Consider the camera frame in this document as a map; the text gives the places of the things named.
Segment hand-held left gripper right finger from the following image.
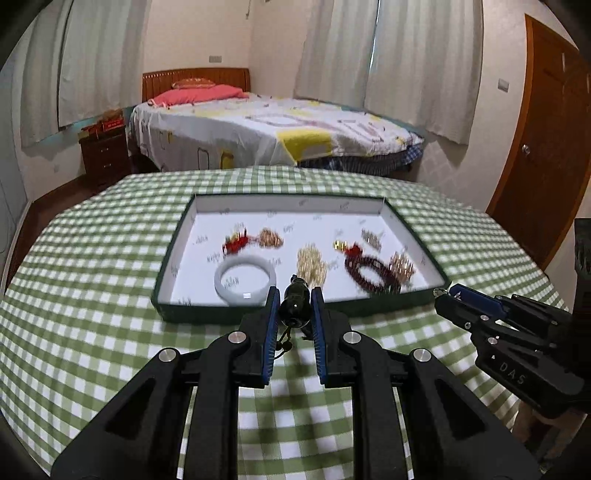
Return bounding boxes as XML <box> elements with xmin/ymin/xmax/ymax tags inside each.
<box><xmin>310</xmin><ymin>285</ymin><xmax>541</xmax><ymax>480</ymax></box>

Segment gold and red pendant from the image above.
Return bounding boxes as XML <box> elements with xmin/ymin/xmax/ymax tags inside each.
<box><xmin>333</xmin><ymin>240</ymin><xmax>366</xmax><ymax>258</ymax></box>

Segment red and gold bracelet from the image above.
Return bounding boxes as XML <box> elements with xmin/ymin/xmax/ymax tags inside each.
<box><xmin>223</xmin><ymin>223</ymin><xmax>253</xmax><ymax>255</ymax></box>

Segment dark wooden nightstand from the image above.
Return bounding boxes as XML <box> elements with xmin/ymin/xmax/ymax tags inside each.
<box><xmin>78</xmin><ymin>129</ymin><xmax>130</xmax><ymax>187</ymax></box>

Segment black bead bracelet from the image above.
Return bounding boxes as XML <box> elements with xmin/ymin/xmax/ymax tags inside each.
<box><xmin>276</xmin><ymin>274</ymin><xmax>312</xmax><ymax>356</ymax></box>

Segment brown wooden door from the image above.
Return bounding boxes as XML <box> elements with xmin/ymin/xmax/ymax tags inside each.
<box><xmin>485</xmin><ymin>14</ymin><xmax>591</xmax><ymax>274</ymax></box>

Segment white curtain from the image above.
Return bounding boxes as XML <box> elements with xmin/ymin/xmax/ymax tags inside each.
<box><xmin>58</xmin><ymin>0</ymin><xmax>153</xmax><ymax>129</ymax></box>
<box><xmin>363</xmin><ymin>0</ymin><xmax>484</xmax><ymax>147</ymax></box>
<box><xmin>294</xmin><ymin>0</ymin><xmax>382</xmax><ymax>110</ymax></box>
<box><xmin>21</xmin><ymin>0</ymin><xmax>75</xmax><ymax>149</ymax></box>

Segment frosted glass sliding door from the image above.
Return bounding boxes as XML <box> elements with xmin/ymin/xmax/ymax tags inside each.
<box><xmin>0</xmin><ymin>120</ymin><xmax>33</xmax><ymax>287</ymax></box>

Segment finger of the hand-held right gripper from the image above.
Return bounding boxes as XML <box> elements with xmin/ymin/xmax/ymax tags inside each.
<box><xmin>433</xmin><ymin>293</ymin><xmax>556</xmax><ymax>357</ymax></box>
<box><xmin>449</xmin><ymin>284</ymin><xmax>574</xmax><ymax>325</ymax></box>

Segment blue plaid bed sheet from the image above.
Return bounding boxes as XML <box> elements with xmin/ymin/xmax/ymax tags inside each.
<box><xmin>298</xmin><ymin>145</ymin><xmax>425</xmax><ymax>176</ymax></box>

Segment green checked tablecloth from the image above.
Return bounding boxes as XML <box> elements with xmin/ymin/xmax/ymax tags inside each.
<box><xmin>0</xmin><ymin>166</ymin><xmax>571</xmax><ymax>480</ymax></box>

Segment pink pillow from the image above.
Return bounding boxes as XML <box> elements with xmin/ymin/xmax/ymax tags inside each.
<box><xmin>152</xmin><ymin>84</ymin><xmax>250</xmax><ymax>108</ymax></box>

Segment white box with green rim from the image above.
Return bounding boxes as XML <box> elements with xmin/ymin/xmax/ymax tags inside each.
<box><xmin>151</xmin><ymin>193</ymin><xmax>452</xmax><ymax>324</ymax></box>

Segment gold pearl cluster bracelet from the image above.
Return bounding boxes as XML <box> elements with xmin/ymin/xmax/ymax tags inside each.
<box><xmin>389</xmin><ymin>251</ymin><xmax>417</xmax><ymax>291</ymax></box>

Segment dark red bead bracelet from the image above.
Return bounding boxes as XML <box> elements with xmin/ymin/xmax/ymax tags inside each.
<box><xmin>344</xmin><ymin>256</ymin><xmax>399</xmax><ymax>296</ymax></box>

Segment white patterned bedspread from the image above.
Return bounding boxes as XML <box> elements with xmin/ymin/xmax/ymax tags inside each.
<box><xmin>128</xmin><ymin>92</ymin><xmax>426</xmax><ymax>172</ymax></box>

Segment wooden bed headboard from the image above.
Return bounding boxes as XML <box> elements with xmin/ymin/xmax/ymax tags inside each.
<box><xmin>141</xmin><ymin>68</ymin><xmax>251</xmax><ymax>103</ymax></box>

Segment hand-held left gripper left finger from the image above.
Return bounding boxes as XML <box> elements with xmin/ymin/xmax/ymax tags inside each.
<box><xmin>51</xmin><ymin>285</ymin><xmax>281</xmax><ymax>480</ymax></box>

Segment white pearl bracelet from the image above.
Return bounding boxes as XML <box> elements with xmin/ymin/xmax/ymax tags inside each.
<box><xmin>297</xmin><ymin>244</ymin><xmax>329</xmax><ymax>285</ymax></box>

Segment white jade bangle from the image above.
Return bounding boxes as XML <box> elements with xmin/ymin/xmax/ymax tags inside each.
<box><xmin>213</xmin><ymin>254</ymin><xmax>278</xmax><ymax>306</ymax></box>

